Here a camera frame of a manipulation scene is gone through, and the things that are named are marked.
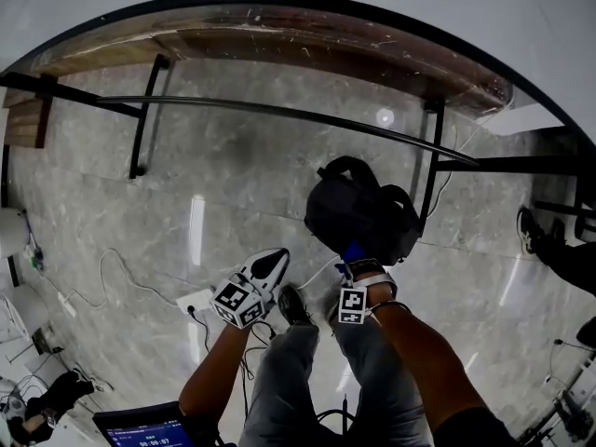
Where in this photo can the black wristband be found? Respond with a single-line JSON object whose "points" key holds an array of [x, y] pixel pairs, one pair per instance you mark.
{"points": [[391, 303]]}

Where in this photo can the wooden bench with black legs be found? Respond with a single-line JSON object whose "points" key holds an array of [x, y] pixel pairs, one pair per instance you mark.
{"points": [[298, 44]]}

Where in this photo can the person's left leg grey trousers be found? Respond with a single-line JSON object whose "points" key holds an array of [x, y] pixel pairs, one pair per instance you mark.
{"points": [[284, 384]]}

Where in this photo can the white power strip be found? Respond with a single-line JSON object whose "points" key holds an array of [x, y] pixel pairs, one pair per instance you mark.
{"points": [[196, 300]]}

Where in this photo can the blue cloth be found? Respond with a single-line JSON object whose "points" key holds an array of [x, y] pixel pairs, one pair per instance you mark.
{"points": [[355, 252]]}

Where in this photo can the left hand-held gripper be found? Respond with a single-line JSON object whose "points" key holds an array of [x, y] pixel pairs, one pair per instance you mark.
{"points": [[236, 303]]}

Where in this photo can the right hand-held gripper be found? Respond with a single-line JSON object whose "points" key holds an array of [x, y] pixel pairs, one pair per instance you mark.
{"points": [[352, 304]]}

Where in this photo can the black backpack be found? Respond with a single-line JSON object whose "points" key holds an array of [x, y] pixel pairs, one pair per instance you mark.
{"points": [[358, 207]]}

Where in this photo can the person's right leg grey trousers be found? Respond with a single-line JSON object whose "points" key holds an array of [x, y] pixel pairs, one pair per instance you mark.
{"points": [[377, 380]]}

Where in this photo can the person's black sleeve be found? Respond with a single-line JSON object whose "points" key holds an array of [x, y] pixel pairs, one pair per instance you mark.
{"points": [[475, 429]]}

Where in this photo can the black metal rail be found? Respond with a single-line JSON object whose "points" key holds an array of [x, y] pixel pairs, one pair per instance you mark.
{"points": [[288, 112]]}

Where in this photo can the person's black shoe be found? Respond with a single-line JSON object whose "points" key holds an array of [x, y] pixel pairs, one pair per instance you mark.
{"points": [[293, 305]]}

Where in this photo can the person's leg grey trousers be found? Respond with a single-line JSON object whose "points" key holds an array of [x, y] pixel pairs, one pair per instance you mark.
{"points": [[284, 384], [377, 380]]}

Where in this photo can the person's right forearm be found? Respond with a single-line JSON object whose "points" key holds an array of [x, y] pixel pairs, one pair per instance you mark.
{"points": [[419, 361]]}

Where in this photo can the person's left forearm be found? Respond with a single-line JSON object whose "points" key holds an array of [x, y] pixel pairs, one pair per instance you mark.
{"points": [[215, 370]]}

